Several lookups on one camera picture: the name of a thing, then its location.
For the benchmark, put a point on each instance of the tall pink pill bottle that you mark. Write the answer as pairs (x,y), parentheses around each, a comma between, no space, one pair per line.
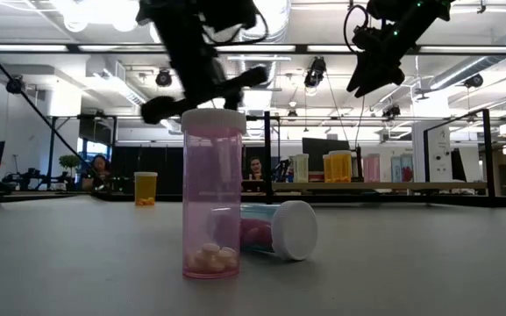
(211,197)

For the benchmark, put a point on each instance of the small pink pill bottle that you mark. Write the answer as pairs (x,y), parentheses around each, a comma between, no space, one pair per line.
(371,169)

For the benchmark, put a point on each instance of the large black monitor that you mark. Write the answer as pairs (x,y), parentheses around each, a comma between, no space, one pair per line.
(318,147)

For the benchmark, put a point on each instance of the wide blue bottle red pills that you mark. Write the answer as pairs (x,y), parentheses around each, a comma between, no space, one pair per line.
(294,230)

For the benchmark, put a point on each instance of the green potted plant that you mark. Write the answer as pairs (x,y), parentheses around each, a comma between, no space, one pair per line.
(69,161)

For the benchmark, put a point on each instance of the black ceiling camera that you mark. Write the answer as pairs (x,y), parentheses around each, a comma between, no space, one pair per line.
(473,80)
(392,110)
(15,84)
(163,78)
(315,72)

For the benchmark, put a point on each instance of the black metal shelf frame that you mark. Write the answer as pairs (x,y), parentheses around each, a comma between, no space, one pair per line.
(488,153)

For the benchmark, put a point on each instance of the large orange pill bottle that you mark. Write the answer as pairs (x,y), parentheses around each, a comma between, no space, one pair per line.
(341,167)

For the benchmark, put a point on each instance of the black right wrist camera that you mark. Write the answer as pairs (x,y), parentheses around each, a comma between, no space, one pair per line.
(366,38)

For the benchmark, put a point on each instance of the silver ceiling duct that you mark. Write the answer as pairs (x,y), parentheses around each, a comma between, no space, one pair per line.
(279,13)

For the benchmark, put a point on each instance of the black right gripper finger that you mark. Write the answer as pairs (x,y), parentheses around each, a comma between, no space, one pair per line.
(371,81)

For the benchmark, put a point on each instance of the black background robot arm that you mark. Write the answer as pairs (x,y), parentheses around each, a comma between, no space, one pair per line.
(29,177)

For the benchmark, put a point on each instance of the blue bottle white pills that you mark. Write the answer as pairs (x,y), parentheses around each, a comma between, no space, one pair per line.
(396,170)

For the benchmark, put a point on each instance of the person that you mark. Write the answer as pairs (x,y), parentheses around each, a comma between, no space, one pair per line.
(99,169)
(255,169)

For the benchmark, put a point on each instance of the black upright post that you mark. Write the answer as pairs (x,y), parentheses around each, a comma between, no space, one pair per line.
(268,145)

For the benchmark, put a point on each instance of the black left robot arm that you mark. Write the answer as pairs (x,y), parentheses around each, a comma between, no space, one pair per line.
(178,13)

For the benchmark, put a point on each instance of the black slim monitor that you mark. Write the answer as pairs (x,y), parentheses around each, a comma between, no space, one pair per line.
(456,164)

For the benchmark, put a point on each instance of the large pale green pill bottle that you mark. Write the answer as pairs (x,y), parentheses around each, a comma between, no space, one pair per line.
(301,169)

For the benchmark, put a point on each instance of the black background frame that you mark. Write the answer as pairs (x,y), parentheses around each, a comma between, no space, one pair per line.
(103,117)

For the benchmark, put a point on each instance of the black shelf base rail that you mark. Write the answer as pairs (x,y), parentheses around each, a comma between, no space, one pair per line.
(366,198)

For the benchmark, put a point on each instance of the black overhead station frame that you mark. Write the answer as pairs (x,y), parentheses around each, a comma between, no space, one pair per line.
(81,48)

